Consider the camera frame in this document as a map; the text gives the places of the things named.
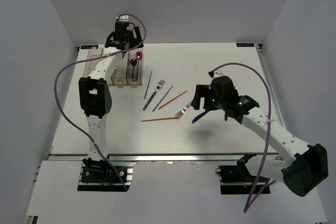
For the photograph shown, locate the dark blue plastic knife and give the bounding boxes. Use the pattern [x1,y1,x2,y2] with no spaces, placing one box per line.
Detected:
[192,111,208,124]

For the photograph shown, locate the iridescent red spoon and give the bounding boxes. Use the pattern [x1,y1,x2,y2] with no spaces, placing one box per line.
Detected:
[135,51,142,80]

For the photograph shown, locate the black spoon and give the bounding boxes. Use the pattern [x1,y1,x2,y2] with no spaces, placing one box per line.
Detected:
[130,58,138,79]

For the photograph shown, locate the pink handled fork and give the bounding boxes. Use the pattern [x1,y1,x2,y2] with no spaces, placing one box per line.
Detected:
[175,102,191,118]

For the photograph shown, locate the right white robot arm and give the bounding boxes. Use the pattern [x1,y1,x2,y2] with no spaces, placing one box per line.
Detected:
[191,76,329,197]

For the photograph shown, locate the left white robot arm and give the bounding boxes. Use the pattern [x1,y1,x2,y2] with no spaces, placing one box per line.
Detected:
[79,14,145,162]

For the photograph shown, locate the clear container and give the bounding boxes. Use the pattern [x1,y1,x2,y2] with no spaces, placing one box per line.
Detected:
[127,48,144,85]
[94,47,118,85]
[83,47,103,78]
[111,52,129,85]

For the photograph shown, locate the orange chopstick upper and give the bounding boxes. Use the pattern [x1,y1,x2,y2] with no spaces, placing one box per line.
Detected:
[158,90,187,110]

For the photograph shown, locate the orange chopstick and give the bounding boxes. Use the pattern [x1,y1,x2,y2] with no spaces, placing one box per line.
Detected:
[158,90,187,110]
[141,116,179,122]

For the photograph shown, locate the orange chopstick lower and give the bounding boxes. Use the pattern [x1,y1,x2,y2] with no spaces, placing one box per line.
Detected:
[141,116,179,122]

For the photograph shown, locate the teal chopstick right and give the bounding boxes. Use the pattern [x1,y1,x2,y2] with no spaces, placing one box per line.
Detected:
[152,86,174,112]

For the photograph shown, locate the teal chopstick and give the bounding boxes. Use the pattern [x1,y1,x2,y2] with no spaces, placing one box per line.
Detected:
[152,86,174,112]
[144,70,153,99]

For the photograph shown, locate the teal chopstick left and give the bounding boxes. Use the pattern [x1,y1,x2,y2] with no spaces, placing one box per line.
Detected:
[144,70,153,99]

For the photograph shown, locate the silver fork dark handle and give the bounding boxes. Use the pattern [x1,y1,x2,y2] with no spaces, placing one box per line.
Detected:
[143,79,165,111]

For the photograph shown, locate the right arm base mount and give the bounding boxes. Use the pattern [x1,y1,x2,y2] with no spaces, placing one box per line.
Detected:
[215,153,255,196]

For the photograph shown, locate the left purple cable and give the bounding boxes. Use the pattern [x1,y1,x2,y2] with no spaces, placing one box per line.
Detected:
[54,13,146,192]

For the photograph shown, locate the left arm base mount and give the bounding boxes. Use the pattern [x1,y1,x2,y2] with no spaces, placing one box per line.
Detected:
[77,158,132,192]

